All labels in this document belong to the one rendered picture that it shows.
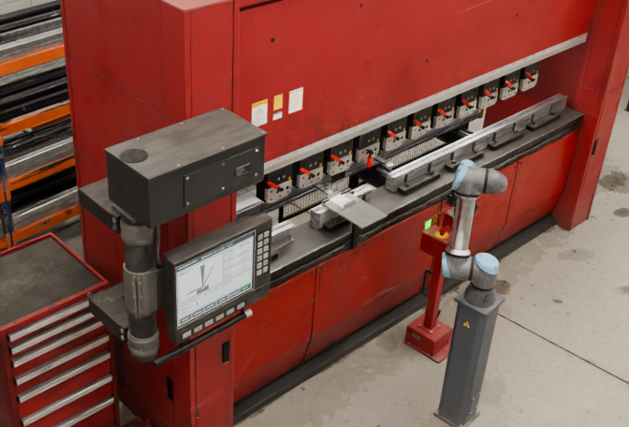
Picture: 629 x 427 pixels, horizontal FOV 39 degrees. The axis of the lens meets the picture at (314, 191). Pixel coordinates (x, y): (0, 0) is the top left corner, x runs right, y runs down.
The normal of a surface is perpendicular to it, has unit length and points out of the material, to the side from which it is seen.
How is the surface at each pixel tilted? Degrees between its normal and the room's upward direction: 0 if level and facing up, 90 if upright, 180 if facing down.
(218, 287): 90
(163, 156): 0
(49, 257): 0
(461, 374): 90
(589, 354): 0
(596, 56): 90
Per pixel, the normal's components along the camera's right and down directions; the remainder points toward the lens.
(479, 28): 0.69, 0.42
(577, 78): -0.72, 0.33
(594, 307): 0.06, -0.85
